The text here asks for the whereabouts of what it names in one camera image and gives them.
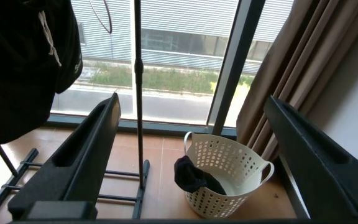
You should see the brown curtain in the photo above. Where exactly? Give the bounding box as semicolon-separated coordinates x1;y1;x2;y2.
236;0;358;162

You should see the black garment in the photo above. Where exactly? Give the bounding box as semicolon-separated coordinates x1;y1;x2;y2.
0;0;84;147

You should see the white laundry basket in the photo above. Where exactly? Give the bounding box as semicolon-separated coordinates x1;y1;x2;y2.
183;131;275;219

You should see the window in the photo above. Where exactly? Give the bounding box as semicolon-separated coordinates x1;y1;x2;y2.
47;0;295;138

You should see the black clothes rack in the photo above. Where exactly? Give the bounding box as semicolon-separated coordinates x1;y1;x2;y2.
0;0;151;220

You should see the heap of clothes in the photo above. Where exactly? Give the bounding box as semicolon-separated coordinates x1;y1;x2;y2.
173;155;227;197

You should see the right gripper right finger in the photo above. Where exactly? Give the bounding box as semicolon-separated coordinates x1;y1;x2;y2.
263;95;358;219

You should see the pink clothes hanger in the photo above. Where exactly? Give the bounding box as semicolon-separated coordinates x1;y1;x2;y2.
89;0;113;35

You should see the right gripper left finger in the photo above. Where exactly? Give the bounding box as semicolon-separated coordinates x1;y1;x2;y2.
7;92;122;220

